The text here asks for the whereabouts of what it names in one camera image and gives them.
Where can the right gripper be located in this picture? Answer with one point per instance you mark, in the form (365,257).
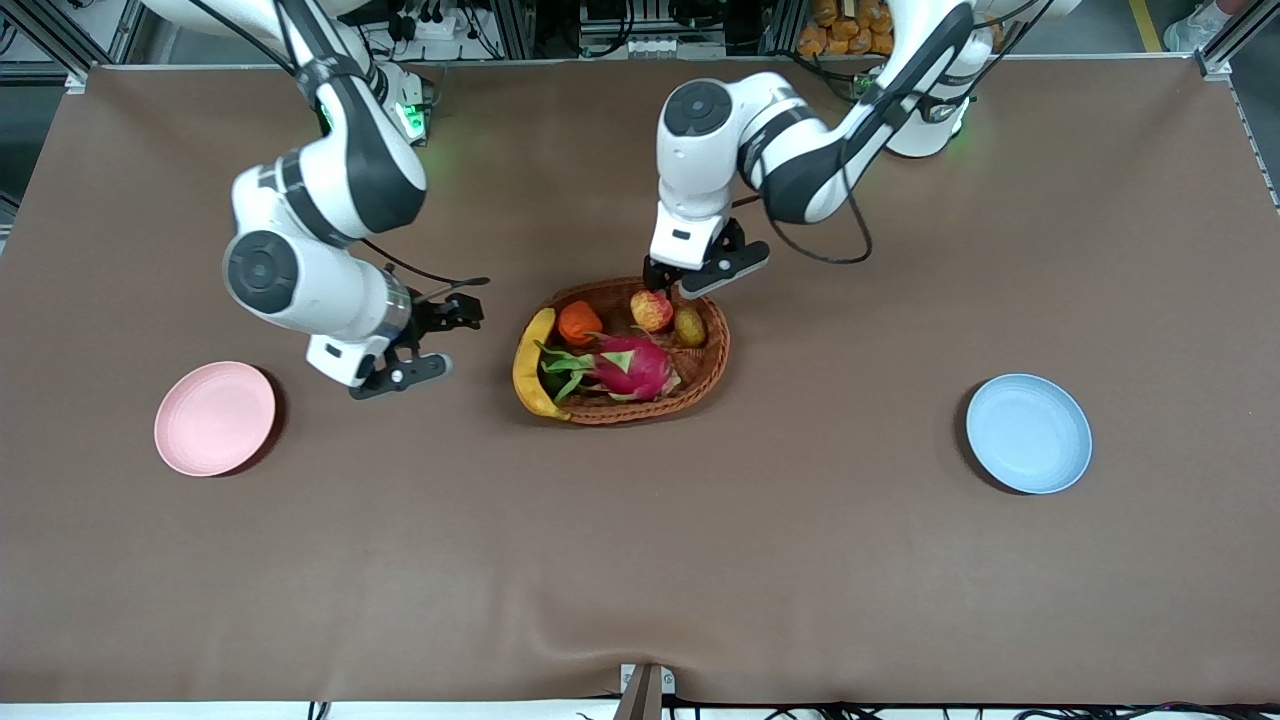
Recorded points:
(432,316)

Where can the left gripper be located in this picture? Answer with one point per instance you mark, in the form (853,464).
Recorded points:
(659,274)

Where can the red yellow apple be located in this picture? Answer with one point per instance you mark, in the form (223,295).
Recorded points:
(652,312)

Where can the yellow banana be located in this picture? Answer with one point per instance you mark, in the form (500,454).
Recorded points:
(523,370)

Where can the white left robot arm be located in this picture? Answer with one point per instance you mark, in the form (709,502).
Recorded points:
(800,150)

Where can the brown kiwi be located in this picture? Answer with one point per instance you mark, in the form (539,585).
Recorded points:
(689,328)

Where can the pink dragon fruit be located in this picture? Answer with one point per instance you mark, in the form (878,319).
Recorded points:
(635,368)

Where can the orange fruit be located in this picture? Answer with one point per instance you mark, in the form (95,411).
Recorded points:
(580,322)

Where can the brown wicker basket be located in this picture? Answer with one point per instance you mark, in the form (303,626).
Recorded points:
(700,385)

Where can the grey control box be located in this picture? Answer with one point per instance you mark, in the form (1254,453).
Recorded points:
(650,45)

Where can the pink plate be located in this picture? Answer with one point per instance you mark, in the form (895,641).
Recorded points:
(215,418)

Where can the brown tablecloth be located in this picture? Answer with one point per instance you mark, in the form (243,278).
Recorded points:
(640,560)

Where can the white power strip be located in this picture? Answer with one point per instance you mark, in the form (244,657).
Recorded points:
(440,28)

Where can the bag of orange items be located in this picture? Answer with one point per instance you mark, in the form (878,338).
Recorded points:
(830,30)

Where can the light blue plate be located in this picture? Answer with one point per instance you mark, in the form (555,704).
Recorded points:
(1030,433)

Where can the white sneaker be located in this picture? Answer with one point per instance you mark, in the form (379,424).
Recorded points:
(1195,30)

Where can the metal table bracket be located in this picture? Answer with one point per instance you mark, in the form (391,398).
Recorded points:
(645,695)

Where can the aluminium frame profile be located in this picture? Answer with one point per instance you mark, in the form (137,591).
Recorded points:
(60,45)
(1225,50)

